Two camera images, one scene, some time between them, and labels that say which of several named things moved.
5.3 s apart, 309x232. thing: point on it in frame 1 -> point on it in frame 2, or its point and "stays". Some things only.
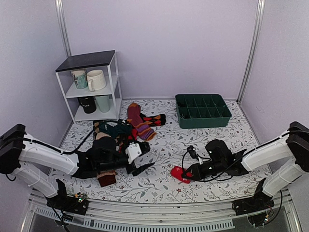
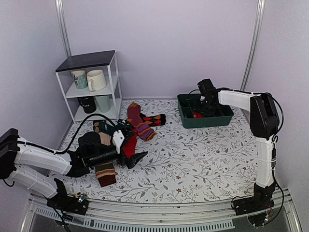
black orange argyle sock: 156,120 stays
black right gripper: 198,173 -> 198,108
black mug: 88,103 stays
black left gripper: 133,170 -> 133,160
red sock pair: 176,171 -> 197,115
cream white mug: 96,79 stays
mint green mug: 104,102 stays
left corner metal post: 61,14 stays
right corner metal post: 254,47 stays
